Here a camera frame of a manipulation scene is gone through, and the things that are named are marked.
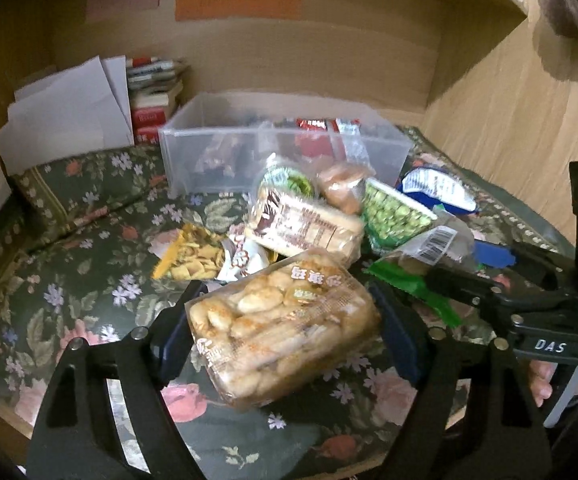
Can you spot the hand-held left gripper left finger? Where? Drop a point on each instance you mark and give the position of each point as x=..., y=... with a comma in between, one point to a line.
x=173, y=342

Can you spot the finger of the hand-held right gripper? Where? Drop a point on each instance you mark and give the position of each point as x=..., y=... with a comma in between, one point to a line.
x=469, y=287
x=494, y=257

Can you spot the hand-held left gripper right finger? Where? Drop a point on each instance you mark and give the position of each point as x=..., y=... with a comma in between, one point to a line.
x=400, y=332

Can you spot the clear packet with green edge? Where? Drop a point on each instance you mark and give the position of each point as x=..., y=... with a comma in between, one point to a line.
x=419, y=270

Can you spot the clear packet of golden biscuits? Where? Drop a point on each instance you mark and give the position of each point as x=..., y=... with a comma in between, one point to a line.
x=279, y=325

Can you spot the clear plastic bin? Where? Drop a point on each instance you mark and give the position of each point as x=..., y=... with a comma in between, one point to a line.
x=249, y=160

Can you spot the person's right hand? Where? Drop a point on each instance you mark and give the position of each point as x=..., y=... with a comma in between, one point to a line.
x=541, y=382

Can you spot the yellow chip packet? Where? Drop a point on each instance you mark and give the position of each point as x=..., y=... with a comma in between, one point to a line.
x=189, y=260

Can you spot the blue and white snack packet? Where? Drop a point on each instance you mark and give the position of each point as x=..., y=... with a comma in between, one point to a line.
x=439, y=190

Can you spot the green peas packet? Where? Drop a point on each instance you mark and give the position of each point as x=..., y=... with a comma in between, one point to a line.
x=396, y=215

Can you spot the small white snack packet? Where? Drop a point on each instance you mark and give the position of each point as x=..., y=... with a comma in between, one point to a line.
x=241, y=262

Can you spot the floral dark green blanket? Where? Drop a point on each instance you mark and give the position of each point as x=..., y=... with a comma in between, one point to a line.
x=94, y=270

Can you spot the brown and white cracker packet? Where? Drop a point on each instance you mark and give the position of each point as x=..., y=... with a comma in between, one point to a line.
x=304, y=227

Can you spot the clear bag of bread buns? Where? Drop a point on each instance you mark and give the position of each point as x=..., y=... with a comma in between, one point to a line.
x=344, y=185

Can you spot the packet with round green label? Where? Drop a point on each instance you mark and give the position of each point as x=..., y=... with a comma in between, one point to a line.
x=289, y=180

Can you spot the red snack packet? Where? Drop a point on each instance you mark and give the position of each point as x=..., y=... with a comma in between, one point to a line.
x=319, y=135

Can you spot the stack of books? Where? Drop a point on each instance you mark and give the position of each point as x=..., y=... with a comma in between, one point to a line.
x=154, y=100

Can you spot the white folded paper sheets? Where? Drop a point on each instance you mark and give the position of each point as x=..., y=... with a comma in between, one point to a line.
x=69, y=115

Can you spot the orange paper note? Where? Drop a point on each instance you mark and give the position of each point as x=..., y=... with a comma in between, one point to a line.
x=236, y=4

